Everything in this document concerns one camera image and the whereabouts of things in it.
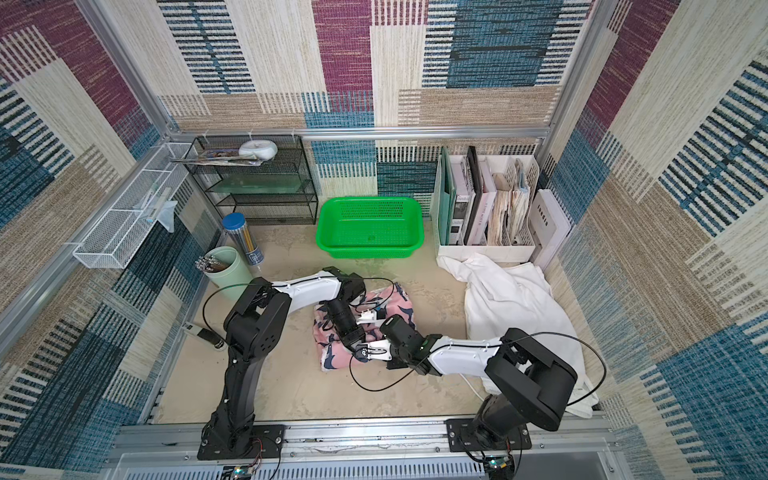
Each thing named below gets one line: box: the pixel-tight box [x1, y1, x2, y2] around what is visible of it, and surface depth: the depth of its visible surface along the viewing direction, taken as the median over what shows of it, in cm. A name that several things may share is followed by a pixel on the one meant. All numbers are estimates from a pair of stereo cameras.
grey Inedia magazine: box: [528, 189, 571, 271], surface depth 98 cm
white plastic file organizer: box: [431, 154, 540, 263], surface depth 103 cm
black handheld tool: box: [182, 322, 226, 351], surface depth 90 cm
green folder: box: [438, 147, 457, 246], surface depth 94 cm
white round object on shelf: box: [238, 139, 278, 161], surface depth 91 cm
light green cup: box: [204, 246, 252, 288], surface depth 92 cm
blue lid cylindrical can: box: [222, 212, 265, 266], surface depth 98 cm
